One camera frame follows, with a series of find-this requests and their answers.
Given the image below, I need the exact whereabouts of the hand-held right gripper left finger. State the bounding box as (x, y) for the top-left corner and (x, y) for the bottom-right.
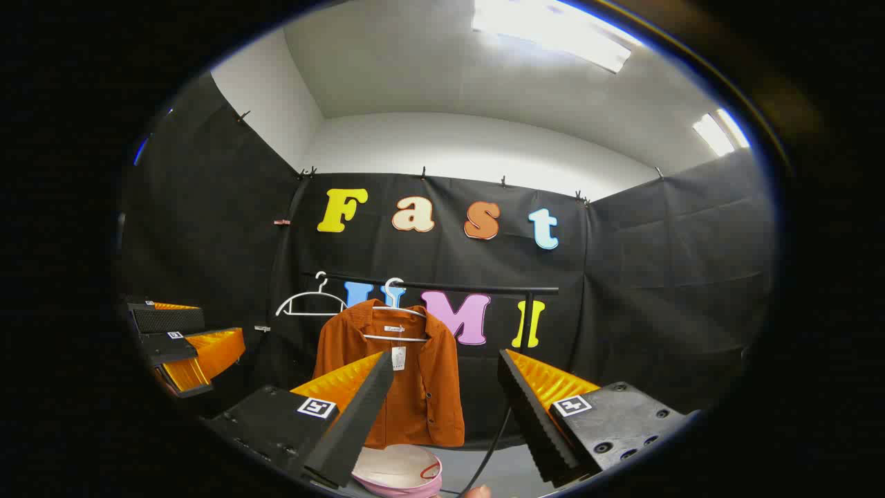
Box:
(206, 351), (395, 489)

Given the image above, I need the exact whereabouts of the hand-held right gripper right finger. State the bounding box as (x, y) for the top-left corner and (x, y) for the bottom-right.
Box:
(498, 349), (700, 488)

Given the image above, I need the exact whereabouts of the pink white laundry hamper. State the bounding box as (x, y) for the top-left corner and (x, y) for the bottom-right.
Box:
(351, 444), (443, 498)

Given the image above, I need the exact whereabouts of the orange button shirt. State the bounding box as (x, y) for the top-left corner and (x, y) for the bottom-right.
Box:
(313, 299), (465, 449)

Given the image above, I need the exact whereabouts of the white shirt clothes hanger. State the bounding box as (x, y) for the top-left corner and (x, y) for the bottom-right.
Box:
(363, 277), (429, 343)

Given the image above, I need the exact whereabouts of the white empty clothes hanger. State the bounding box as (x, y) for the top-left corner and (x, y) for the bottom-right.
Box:
(275, 271), (348, 317)

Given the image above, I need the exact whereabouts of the black clothes rack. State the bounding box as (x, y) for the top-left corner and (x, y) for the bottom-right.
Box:
(302, 271), (559, 495)

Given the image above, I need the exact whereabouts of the black backdrop cloth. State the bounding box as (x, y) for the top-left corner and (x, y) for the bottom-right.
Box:
(118, 69), (775, 443)

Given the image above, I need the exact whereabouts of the small ceiling light panel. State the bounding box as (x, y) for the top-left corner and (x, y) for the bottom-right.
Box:
(693, 108), (752, 157)

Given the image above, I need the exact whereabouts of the large ceiling light panel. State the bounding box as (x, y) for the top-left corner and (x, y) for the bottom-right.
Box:
(472, 0), (633, 74)

